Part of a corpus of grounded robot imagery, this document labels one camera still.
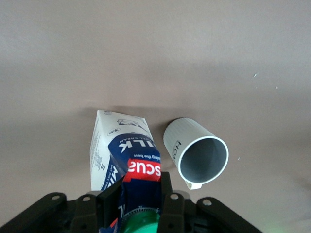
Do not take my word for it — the grey ribbed cup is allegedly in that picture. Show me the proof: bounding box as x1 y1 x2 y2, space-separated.
163 117 230 190

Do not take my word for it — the blue white milk carton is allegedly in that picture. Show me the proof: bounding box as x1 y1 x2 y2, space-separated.
89 109 163 233

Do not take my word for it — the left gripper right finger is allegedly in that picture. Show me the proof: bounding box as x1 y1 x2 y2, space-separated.
157 171 264 233

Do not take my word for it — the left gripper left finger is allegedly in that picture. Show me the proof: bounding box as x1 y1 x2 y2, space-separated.
0 178 123 233

